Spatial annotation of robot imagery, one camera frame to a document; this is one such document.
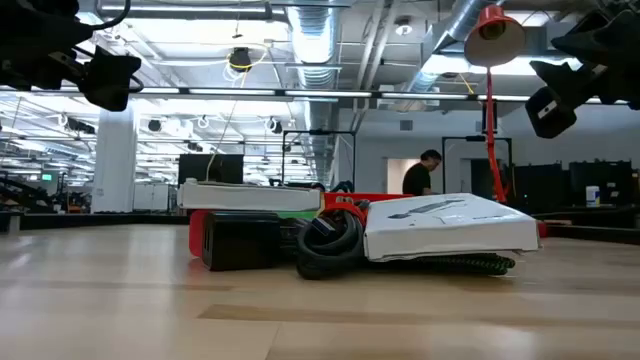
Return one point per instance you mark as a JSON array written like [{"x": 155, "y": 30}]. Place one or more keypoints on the person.
[{"x": 417, "y": 180}]

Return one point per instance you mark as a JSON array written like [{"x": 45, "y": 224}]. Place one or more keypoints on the white pillar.
[{"x": 115, "y": 165}]

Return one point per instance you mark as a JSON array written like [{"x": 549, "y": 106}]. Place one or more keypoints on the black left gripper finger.
[
  {"x": 35, "y": 22},
  {"x": 110, "y": 80}
]

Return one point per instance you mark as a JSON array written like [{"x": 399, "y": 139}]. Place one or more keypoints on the black charger plug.
[{"x": 240, "y": 242}]

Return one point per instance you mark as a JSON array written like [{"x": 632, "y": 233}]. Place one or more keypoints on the red desk lamp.
[{"x": 492, "y": 40}]

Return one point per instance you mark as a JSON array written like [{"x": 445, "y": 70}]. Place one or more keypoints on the red plastic basket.
[{"x": 380, "y": 197}]

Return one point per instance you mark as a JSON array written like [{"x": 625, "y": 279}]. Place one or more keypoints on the white labelled box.
[{"x": 250, "y": 199}]

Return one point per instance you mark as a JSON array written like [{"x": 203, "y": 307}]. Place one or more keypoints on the black background monitor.
[{"x": 210, "y": 169}]

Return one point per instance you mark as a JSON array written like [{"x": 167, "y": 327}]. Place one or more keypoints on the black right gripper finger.
[
  {"x": 562, "y": 95},
  {"x": 600, "y": 40}
]

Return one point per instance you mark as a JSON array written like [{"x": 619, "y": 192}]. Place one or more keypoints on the green plastic basket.
[{"x": 300, "y": 215}]

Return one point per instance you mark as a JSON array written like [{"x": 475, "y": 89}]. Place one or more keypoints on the white canister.
[{"x": 593, "y": 196}]

